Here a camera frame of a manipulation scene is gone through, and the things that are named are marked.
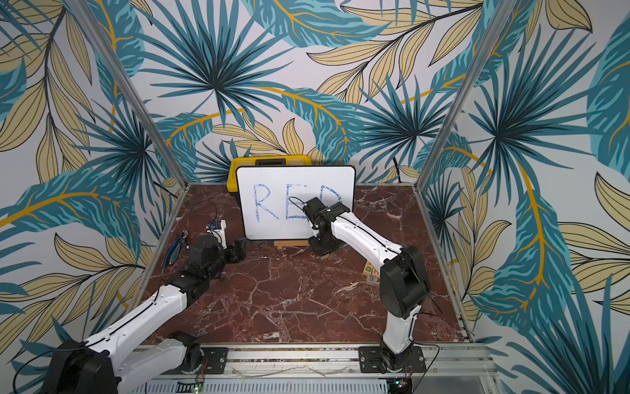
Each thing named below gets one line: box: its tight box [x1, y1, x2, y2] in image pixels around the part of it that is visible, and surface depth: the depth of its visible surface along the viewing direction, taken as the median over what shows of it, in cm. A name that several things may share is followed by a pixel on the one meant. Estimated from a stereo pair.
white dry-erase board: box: [236, 164, 357, 240], surface depth 90 cm
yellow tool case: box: [227, 155, 312, 193], surface depth 106 cm
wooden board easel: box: [273, 239, 311, 250], surface depth 94 cm
